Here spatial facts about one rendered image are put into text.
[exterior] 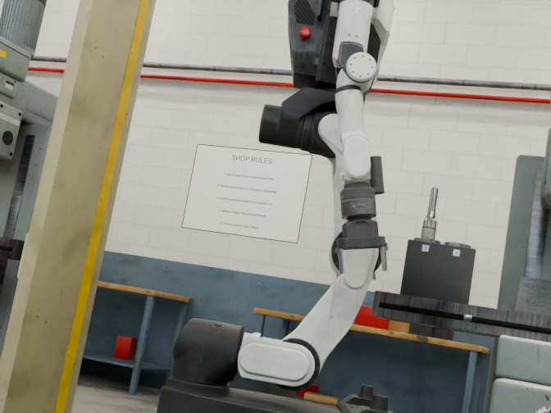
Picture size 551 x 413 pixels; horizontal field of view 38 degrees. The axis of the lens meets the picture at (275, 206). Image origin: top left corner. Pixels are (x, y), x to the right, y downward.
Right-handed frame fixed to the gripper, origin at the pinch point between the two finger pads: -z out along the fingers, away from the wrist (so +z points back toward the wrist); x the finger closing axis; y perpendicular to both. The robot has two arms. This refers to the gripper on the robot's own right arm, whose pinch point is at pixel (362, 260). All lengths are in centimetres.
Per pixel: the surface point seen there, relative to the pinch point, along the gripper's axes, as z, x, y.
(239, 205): 116, -26, 542
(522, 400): -38, 41, 13
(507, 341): -22, 45, 31
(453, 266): 2, 38, 57
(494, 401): -38, 35, 16
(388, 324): -6, 85, 435
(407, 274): 1, 24, 61
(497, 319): -16, 47, 45
